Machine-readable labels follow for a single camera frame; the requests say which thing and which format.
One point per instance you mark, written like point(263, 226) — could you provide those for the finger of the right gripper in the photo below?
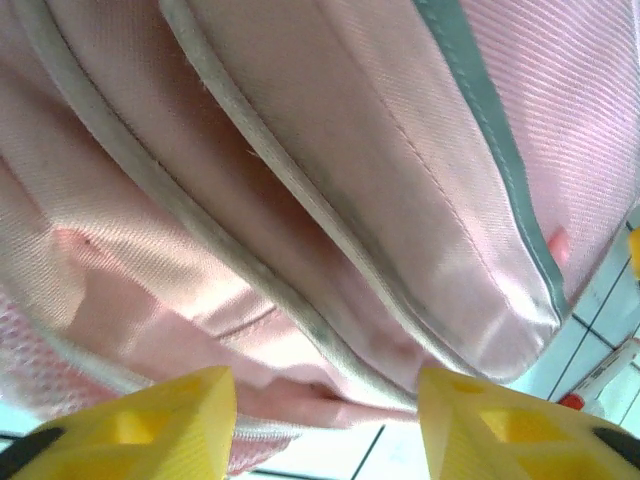
point(635, 255)

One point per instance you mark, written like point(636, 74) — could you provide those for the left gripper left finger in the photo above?
point(125, 440)

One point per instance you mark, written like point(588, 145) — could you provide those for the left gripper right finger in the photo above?
point(525, 440)

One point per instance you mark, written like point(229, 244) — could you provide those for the white red-capped glue stick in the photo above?
point(605, 370)

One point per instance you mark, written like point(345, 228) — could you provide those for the pink school backpack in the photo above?
point(300, 175)

